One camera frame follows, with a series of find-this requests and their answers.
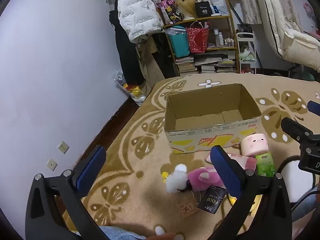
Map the pink plush toy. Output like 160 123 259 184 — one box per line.
187 166 225 192

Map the teal bag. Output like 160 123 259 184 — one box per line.
167 31 190 58

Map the black box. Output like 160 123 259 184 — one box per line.
195 1 213 18

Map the yellow plush toy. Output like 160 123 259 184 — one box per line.
229 194 262 220

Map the white trolley rack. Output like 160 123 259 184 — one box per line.
236 32 258 74

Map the clear bag of toys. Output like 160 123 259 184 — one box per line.
114 69 147 105

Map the blond wig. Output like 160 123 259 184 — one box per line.
175 0 198 20

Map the yellow wooden shelf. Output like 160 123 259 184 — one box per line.
160 0 240 75

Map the narrow stack of books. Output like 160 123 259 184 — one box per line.
175 56 197 76

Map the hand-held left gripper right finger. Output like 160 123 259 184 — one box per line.
209 145 293 240

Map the pink wall decoration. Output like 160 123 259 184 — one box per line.
302 2 320 33

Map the wide pile of books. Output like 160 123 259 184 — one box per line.
194 51 237 74

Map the cardboard box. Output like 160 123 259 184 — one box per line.
164 84 262 155

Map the beige hanging garment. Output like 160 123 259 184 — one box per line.
136 34 165 85

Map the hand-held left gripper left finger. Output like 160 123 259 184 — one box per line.
25 144 107 240

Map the red patterned bag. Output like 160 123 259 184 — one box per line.
186 21 210 54

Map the black hanging coat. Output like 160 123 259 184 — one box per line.
109 4 145 85

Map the pink and black printed package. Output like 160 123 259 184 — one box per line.
156 0 184 25

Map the pink pig plush block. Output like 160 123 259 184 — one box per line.
240 133 268 157

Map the green tissue pack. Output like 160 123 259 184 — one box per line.
254 151 277 178

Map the white plastic bag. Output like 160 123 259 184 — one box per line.
207 0 229 15

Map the person's left leg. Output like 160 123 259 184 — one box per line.
100 226 147 240

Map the row of cosmetic bottles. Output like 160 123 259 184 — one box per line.
213 28 235 47

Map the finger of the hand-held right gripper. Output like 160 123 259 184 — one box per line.
307 100 320 117
280 117 314 142

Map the black and white plush toy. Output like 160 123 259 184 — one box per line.
276 155 315 203

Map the black tissue pack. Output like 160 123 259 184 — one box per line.
199 185 228 214

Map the pink tissue pack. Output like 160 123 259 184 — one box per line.
205 152 257 175

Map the small brown printed card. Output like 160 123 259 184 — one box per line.
179 201 199 217

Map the beige patterned rug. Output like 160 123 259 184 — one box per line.
57 74 320 240

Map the pale floral curtain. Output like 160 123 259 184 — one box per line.
136 0 265 24

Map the white wall socket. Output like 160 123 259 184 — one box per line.
57 141 70 154
46 159 58 172

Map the dark hanging garment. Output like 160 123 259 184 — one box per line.
152 31 175 79

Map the person's right leg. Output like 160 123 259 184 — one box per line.
291 185 320 240

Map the person's leg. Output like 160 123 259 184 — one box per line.
291 185 320 240
100 226 147 240

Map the white puffer jacket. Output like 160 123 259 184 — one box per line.
117 0 163 43

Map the white folded mattress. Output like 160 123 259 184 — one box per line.
255 0 320 70

